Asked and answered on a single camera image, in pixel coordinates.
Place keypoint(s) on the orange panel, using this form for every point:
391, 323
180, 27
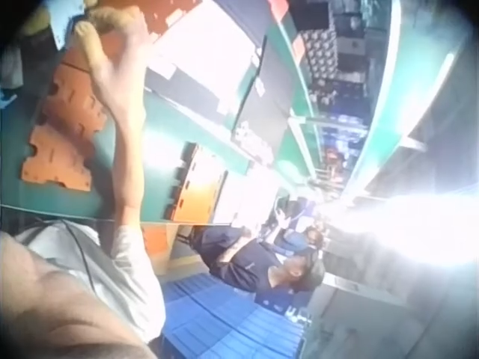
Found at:
155, 241

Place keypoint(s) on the notched orange sheet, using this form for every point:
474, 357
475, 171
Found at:
164, 16
63, 142

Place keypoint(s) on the person's right hand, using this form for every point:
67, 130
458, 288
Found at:
119, 56

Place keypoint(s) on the stack of blue crates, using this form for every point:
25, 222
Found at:
228, 321

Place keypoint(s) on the black box with white top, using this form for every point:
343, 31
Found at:
206, 48

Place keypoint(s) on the orange slotted box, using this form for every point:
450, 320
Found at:
198, 187

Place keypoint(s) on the background shelf with goods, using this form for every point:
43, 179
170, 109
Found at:
337, 52

